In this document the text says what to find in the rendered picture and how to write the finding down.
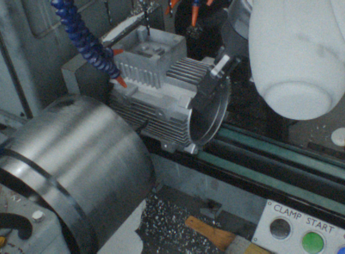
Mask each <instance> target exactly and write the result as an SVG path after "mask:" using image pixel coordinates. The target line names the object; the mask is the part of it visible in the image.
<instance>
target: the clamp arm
mask: <svg viewBox="0 0 345 254"><path fill-rule="evenodd" d="M241 77H242V87H243V88H246V89H250V88H251V87H252V86H253V85H254V84H253V82H254V80H251V78H252V79H253V75H252V72H251V64H250V57H244V58H243V59H242V61H241ZM251 82H252V83H251Z"/></svg>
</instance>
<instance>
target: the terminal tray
mask: <svg viewBox="0 0 345 254"><path fill-rule="evenodd" d="M139 28H143V29H142V30H139ZM150 32H151V36H147V29H146V27H145V26H139V27H137V28H136V29H135V30H133V31H131V32H130V33H129V34H128V35H127V36H126V37H124V38H123V39H121V40H120V41H118V43H117V44H115V45H113V46H112V47H111V48H112V49H122V50H123V52H122V53H121V54H118V55H115V56H114V57H113V60H114V63H115V64H116V65H117V68H118V69H119V70H120V73H121V74H123V78H124V79H126V78H128V80H130V79H132V81H133V82H134V81H135V80H136V81H137V83H139V82H142V85H144V83H146V86H150V85H151V87H152V88H154V87H155V88H156V89H159V88H162V86H163V84H164V79H163V75H166V72H169V69H171V66H174V63H175V64H176V62H177V61H178V60H181V58H184V57H185V58H187V45H186V38H185V37H184V36H179V35H174V33H169V32H164V31H161V30H157V29H152V28H150ZM177 37H179V39H176V38H177ZM118 45H121V46H120V47H118ZM155 55H157V56H158V57H156V58H154V56H155Z"/></svg>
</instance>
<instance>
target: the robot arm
mask: <svg viewBox="0 0 345 254"><path fill-rule="evenodd" d="M221 37H222V40H223V41H224V44H223V45H222V46H221V47H220V49H219V52H218V53H219V54H218V55H217V57H216V59H215V60H214V62H213V64H212V65H209V67H208V69H207V73H206V74H205V77H204V78H203V80H202V81H201V82H200V83H198V85H199V88H198V89H197V93H196V95H195V96H194V98H193V99H192V101H191V103H190V105H192V106H193V107H194V108H195V109H196V110H197V111H199V112H200V113H202V112H203V111H205V109H206V108H207V107H208V105H209V104H210V102H211V101H212V99H213V97H215V95H216V94H217V92H218V90H219V88H220V89H224V87H225V85H224V84H223V83H222V82H224V80H226V79H227V78H228V76H229V74H230V73H231V72H232V71H233V70H234V69H235V66H237V65H238V64H239V63H240V62H241V61H242V59H243V58H244V57H250V64H251V72H252V75H253V80H254V84H255V86H256V88H257V90H258V92H259V94H260V95H261V96H262V97H263V99H264V100H266V102H267V103H268V105H269V106H270V107H271V108H272V109H273V110H274V111H276V112H277V113H278V114H280V115H282V116H285V117H287V118H289V119H295V120H309V119H315V118H317V117H319V116H320V115H323V114H326V113H328V112H329V111H331V110H332V109H333V108H334V107H335V106H336V104H337V103H338V102H339V100H340V99H341V98H342V96H343V95H344V93H345V0H233V1H232V3H231V4H230V6H229V7H228V18H227V20H226V22H225V23H224V24H223V26H222V29H221ZM218 87H219V88H218Z"/></svg>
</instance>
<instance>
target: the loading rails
mask: <svg viewBox="0 0 345 254"><path fill-rule="evenodd" d="M139 137H140V138H141V139H142V140H143V142H144V144H145V146H146V148H148V149H150V150H151V154H150V156H151V158H152V161H153V165H154V171H155V177H156V180H155V184H154V188H153V190H152V191H153V192H154V193H158V191H159V190H160V189H161V188H162V186H164V185H167V186H169V187H172V188H175V189H177V190H179V191H182V192H183V193H185V194H187V195H190V196H193V197H195V198H197V199H200V200H201V201H203V202H204V203H203V204H202V206H201V207H200V212H201V213H202V214H204V215H207V216H209V217H210V218H212V219H216V218H217V217H218V215H219V214H220V213H221V211H222V210H225V211H227V212H229V213H232V214H234V215H236V216H240V218H242V219H245V220H247V221H250V222H252V223H255V224H257V225H258V223H259V221H260V217H261V215H262V212H263V209H264V207H265V206H266V203H267V200H268V199H271V200H274V201H275V202H278V203H281V204H283V205H286V206H288V207H291V208H294V209H295V210H298V211H301V212H303V213H306V214H308V215H311V216H314V217H316V218H318V219H320V220H322V221H325V222H328V223H330V224H334V225H336V226H337V227H340V228H343V229H345V161H344V160H341V159H339V158H336V157H333V156H329V155H327V154H323V153H320V152H317V151H316V150H312V149H309V148H306V147H302V146H300V145H296V144H293V143H291V142H288V141H285V140H282V139H279V138H275V137H272V136H269V135H266V134H264V133H261V132H258V131H254V130H252V129H248V128H245V127H242V126H241V125H237V124H234V123H231V122H227V121H226V122H224V121H222V122H221V124H220V131H218V134H217V135H216V138H214V137H213V140H212V143H210V145H207V147H205V149H203V150H198V152H197V154H191V153H184V152H181V151H180V150H175V152H174V153H170V152H168V151H167V150H164V149H162V148H161V142H160V140H157V139H154V138H150V139H148V138H145V137H142V136H140V135H139Z"/></svg>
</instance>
